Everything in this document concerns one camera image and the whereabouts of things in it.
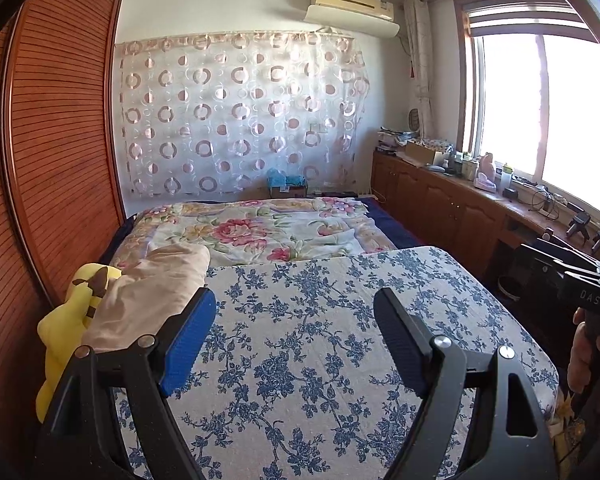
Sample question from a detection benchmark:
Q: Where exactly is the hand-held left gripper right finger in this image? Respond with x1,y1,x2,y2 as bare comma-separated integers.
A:
373,287,561,480

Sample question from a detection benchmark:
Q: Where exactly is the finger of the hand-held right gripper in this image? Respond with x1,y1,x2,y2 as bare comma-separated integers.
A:
520,241,600,283

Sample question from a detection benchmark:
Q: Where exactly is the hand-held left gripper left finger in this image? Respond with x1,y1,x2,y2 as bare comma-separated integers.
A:
32,287,217,480

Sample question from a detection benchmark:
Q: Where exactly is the beige printed t-shirt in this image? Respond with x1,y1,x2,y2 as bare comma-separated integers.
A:
82,244,212,353

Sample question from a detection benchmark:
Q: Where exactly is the person's right hand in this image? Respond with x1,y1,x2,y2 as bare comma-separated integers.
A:
566,307,600,396

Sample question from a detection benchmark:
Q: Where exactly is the black waste bin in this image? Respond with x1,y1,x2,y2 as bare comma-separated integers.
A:
496,274,526,306

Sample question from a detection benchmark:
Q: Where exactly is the blue floral cloth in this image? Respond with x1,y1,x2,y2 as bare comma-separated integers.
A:
112,246,561,480

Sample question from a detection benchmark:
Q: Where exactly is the pink floral blanket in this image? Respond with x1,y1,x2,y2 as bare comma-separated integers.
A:
112,197,398,268

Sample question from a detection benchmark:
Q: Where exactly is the wooden sideboard cabinet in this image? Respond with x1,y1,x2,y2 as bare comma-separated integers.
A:
370,150,600,281

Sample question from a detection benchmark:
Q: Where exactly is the yellow plush toy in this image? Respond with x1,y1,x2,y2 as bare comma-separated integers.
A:
35,262,123,423

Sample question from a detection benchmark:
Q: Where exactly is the wooden framed window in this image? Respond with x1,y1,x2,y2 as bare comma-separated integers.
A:
452,0,600,216

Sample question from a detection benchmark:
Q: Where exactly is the open cardboard box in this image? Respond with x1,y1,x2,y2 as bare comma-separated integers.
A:
404,140,446,166

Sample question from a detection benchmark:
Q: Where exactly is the blue soft toy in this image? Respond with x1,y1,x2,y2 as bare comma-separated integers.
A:
266,167,306,188

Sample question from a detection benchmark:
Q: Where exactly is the pile of papers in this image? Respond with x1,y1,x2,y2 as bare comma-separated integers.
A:
376,127,421,153

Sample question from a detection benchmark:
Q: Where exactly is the circle-patterned sheer curtain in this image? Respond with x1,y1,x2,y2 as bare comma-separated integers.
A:
114,30,371,198

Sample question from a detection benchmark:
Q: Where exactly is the white window curtain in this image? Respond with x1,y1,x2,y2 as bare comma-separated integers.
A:
404,0,436,141

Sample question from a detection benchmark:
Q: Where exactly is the wooden slatted wardrobe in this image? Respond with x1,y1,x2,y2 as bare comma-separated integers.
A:
0,0,127,461

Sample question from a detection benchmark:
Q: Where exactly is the white air deflector panel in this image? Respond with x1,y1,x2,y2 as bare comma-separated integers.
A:
303,4,401,38

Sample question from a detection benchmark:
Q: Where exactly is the black cable bundle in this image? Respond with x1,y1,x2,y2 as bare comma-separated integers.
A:
512,177,566,218

